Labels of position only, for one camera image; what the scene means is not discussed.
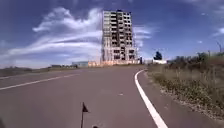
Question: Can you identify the weedy verge with bushes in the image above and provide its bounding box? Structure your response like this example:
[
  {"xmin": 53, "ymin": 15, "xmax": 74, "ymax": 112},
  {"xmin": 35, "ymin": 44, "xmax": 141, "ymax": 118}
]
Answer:
[{"xmin": 146, "ymin": 50, "xmax": 224, "ymax": 118}]

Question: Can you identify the dark tree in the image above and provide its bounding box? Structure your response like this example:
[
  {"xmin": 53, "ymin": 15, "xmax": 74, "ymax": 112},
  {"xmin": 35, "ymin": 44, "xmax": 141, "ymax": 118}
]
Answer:
[{"xmin": 153, "ymin": 50, "xmax": 164, "ymax": 61}]

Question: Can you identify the white solid edge line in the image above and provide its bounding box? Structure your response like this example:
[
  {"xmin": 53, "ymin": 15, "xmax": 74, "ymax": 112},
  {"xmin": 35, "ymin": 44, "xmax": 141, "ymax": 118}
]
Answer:
[{"xmin": 134, "ymin": 68, "xmax": 170, "ymax": 128}]

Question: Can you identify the grey asphalt road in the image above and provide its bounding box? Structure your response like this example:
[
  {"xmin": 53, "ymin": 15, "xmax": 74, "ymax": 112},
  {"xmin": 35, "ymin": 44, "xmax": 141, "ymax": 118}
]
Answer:
[{"xmin": 0, "ymin": 65, "xmax": 224, "ymax": 128}]

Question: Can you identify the white lane line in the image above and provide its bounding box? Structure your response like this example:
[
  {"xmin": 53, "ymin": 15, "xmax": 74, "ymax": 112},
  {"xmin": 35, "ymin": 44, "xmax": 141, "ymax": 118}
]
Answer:
[{"xmin": 0, "ymin": 72, "xmax": 82, "ymax": 92}]

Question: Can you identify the low pale building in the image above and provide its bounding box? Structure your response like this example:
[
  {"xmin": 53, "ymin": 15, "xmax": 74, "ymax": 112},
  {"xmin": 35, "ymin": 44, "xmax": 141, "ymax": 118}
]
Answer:
[{"xmin": 71, "ymin": 60, "xmax": 90, "ymax": 69}]

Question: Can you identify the tall unfinished concrete building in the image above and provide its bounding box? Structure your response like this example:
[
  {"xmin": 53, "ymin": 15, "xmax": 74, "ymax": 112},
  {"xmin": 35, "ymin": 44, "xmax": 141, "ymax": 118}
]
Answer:
[{"xmin": 100, "ymin": 9, "xmax": 140, "ymax": 65}]

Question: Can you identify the small white building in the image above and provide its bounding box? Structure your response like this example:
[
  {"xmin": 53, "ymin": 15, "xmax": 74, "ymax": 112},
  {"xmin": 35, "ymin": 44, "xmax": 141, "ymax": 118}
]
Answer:
[{"xmin": 152, "ymin": 59, "xmax": 168, "ymax": 65}]

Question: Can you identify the dry grass strip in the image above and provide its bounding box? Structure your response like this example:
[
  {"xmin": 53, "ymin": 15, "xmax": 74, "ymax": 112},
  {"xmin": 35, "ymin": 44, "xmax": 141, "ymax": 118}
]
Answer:
[{"xmin": 0, "ymin": 65, "xmax": 78, "ymax": 78}]

